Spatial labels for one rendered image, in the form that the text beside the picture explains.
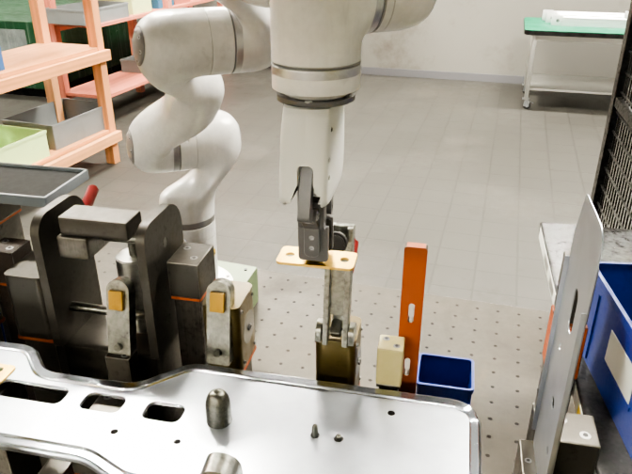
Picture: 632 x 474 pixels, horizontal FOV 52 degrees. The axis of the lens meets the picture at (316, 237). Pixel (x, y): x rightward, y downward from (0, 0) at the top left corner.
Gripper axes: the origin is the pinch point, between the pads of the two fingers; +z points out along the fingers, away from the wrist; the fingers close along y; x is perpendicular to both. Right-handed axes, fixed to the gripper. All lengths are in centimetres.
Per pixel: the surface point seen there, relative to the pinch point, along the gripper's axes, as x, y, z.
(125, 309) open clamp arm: -31.4, -12.8, 21.5
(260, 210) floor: -92, -280, 128
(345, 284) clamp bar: 1.2, -13.9, 13.8
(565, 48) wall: 122, -648, 91
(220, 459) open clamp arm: -5.6, 17.5, 15.7
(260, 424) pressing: -7.3, -0.1, 27.6
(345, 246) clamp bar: 1.3, -12.5, 7.4
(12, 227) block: -65, -34, 21
